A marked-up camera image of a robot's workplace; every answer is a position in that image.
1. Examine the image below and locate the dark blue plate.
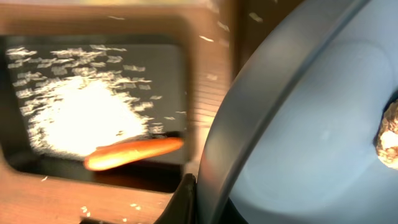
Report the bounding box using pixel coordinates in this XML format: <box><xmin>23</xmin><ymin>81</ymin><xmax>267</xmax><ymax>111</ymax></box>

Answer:
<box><xmin>197</xmin><ymin>0</ymin><xmax>397</xmax><ymax>223</ymax></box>

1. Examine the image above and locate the orange carrot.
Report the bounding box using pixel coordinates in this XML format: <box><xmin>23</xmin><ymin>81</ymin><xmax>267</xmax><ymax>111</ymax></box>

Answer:
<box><xmin>83</xmin><ymin>138</ymin><xmax>184</xmax><ymax>171</ymax></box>

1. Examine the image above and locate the brown food piece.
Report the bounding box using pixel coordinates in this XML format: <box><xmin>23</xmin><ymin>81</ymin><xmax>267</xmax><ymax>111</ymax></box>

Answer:
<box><xmin>376</xmin><ymin>101</ymin><xmax>397</xmax><ymax>170</ymax></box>

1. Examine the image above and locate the pile of white rice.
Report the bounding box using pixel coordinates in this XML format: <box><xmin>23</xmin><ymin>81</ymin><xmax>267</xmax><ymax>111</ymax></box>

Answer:
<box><xmin>1</xmin><ymin>44</ymin><xmax>186</xmax><ymax>159</ymax></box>

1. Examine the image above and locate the black rectangular tray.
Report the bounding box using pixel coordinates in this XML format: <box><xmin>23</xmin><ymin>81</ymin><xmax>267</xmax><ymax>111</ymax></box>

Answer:
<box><xmin>1</xmin><ymin>35</ymin><xmax>189</xmax><ymax>192</ymax></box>

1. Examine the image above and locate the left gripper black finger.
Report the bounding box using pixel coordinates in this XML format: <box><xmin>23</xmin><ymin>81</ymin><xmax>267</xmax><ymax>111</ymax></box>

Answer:
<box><xmin>154</xmin><ymin>174</ymin><xmax>197</xmax><ymax>224</ymax></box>

